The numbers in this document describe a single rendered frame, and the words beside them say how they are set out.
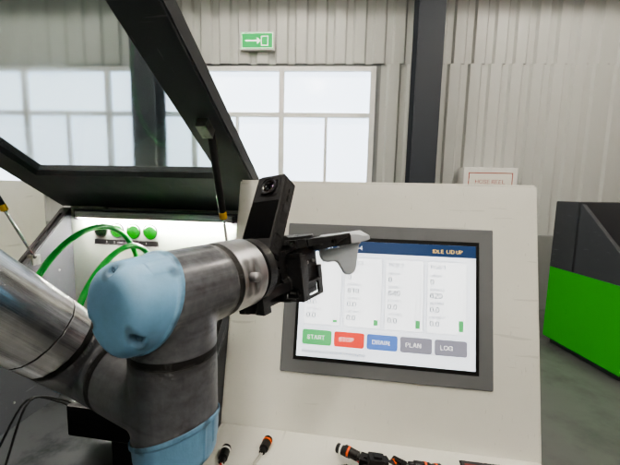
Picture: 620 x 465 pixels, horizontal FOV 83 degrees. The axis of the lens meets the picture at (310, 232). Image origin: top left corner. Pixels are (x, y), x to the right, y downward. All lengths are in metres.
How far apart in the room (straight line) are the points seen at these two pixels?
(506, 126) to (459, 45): 1.18
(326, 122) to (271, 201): 4.37
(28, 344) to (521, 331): 0.84
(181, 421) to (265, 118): 4.71
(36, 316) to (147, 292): 0.13
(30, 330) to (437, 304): 0.72
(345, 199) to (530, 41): 4.95
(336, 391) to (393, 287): 0.27
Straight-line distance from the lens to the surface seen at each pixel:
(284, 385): 0.89
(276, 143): 4.86
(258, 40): 5.13
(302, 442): 0.89
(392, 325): 0.84
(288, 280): 0.44
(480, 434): 0.93
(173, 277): 0.29
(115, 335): 0.30
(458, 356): 0.87
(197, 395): 0.33
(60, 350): 0.40
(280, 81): 4.95
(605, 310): 3.96
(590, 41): 5.96
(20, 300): 0.37
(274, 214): 0.42
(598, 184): 5.86
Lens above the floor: 1.53
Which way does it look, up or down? 7 degrees down
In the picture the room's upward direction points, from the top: 1 degrees clockwise
